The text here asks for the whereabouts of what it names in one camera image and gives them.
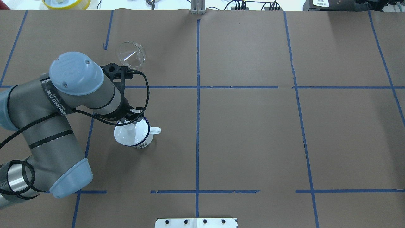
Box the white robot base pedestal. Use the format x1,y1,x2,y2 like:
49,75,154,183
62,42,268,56
154,218,238,228

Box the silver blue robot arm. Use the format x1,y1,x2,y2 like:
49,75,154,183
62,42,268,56
1,52,146,209

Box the black box device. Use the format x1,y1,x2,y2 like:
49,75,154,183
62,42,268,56
302,0,356,12

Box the yellow tape roll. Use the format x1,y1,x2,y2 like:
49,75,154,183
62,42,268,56
42,0,91,10

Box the white enamel cup blue rim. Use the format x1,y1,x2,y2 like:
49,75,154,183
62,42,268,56
120,117,162,149

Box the clear plastic funnel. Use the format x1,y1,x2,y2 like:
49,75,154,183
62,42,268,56
116,41,146,70

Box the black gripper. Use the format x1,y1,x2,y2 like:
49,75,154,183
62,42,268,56
100,63,143,122

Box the aluminium frame post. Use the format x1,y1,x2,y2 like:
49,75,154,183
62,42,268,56
189,0,206,15

